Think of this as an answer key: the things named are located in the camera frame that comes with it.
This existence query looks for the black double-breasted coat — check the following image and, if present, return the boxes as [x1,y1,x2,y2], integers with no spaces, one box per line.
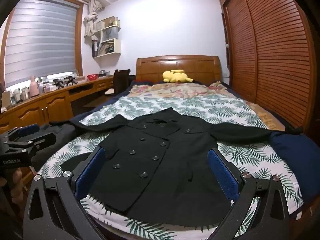
[49,106,303,228]

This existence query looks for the person's left hand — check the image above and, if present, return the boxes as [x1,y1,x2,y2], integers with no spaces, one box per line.
[11,168,23,204]

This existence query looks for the wooden headboard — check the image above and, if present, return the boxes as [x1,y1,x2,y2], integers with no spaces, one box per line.
[136,55,222,86]

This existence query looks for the grey window blind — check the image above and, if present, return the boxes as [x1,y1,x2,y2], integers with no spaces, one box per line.
[4,0,79,87]

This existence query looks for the dark wooden chair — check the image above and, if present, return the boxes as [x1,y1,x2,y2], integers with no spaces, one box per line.
[105,69,131,96]

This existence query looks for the floral quilt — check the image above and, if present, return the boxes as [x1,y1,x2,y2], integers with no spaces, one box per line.
[127,81,236,99]

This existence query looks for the yellow plush toy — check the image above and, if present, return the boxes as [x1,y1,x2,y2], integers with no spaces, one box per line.
[162,70,193,83]

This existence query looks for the long wooden cabinet desk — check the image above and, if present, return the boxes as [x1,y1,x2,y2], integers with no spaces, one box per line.
[1,76,113,133]

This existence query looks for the white wall shelf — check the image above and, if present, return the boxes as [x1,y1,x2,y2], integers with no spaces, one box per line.
[92,16,121,59]

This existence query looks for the leaf-print white bedsheet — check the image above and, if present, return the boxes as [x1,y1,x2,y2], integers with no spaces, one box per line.
[34,95,304,239]

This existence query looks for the red bowl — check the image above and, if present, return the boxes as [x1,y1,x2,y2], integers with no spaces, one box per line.
[87,74,99,81]

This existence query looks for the cream tied curtain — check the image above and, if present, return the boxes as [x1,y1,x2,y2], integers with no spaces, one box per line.
[84,0,104,37]

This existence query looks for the pink vase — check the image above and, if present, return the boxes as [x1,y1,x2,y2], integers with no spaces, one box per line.
[29,76,40,98]

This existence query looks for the navy blue blanket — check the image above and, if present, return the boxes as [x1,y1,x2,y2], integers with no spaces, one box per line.
[269,132,319,202]

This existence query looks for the folded dark grey garment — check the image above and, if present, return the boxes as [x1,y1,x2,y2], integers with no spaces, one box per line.
[31,122,77,172]

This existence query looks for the louvered wooden wardrobe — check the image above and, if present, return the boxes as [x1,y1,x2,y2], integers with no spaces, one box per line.
[220,0,317,133]

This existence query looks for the black gripper tools on desk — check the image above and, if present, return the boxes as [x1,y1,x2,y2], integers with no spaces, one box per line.
[53,76,78,89]

